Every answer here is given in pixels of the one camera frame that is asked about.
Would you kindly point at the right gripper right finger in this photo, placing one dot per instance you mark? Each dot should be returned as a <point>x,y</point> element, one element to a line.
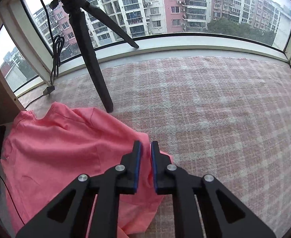
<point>203,206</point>

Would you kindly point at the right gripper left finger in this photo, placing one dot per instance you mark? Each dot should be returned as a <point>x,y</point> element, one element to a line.
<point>88,206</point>

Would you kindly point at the pink t-shirt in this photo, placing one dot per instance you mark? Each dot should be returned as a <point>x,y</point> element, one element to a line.
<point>42,156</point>

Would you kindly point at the pink plaid table cloth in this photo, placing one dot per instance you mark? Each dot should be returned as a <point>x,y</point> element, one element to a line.
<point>229,117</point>

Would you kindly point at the black tripod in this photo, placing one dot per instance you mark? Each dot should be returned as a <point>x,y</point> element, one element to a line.
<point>76,10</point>

